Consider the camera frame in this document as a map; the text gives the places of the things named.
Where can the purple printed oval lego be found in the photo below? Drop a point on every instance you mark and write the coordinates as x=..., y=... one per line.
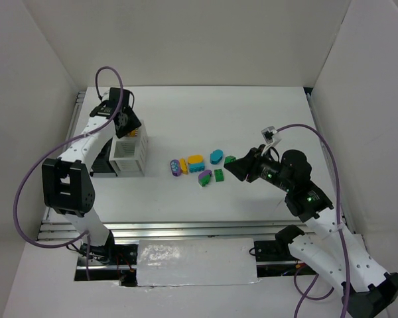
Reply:
x=175, y=168

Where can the yellow oval lego brick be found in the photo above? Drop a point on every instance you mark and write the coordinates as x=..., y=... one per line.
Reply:
x=195, y=159

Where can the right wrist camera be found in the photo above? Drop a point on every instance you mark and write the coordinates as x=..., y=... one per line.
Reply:
x=271, y=137

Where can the green rounded lego brick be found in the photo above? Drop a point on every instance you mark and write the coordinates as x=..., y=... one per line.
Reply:
x=205, y=180

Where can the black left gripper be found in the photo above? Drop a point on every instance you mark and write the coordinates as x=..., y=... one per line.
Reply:
x=132, y=123

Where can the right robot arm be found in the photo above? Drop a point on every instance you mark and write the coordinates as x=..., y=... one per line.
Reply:
x=366, y=287

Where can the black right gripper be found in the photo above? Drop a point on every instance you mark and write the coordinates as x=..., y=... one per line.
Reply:
x=252, y=165

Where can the teal rectangular lego brick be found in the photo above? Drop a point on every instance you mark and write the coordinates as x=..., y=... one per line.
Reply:
x=197, y=167

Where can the green square lego brick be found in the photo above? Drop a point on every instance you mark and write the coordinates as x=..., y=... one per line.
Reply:
x=229, y=159

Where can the green curved lego brick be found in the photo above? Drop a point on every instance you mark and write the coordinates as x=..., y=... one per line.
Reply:
x=219, y=175

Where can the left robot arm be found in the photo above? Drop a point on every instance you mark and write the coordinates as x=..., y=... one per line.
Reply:
x=67, y=185

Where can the white slotted container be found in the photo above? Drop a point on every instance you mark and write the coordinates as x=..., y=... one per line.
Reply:
x=128, y=155

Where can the teal oval lego brick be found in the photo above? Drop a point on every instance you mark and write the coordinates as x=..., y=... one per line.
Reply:
x=216, y=156

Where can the purple rounded lego brick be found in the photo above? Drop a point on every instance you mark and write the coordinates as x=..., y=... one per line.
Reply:
x=205, y=174

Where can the yellow half-round lego brick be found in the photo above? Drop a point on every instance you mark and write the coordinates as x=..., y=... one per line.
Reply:
x=183, y=166

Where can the black slotted container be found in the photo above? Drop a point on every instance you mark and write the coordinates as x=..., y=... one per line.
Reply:
x=102, y=165

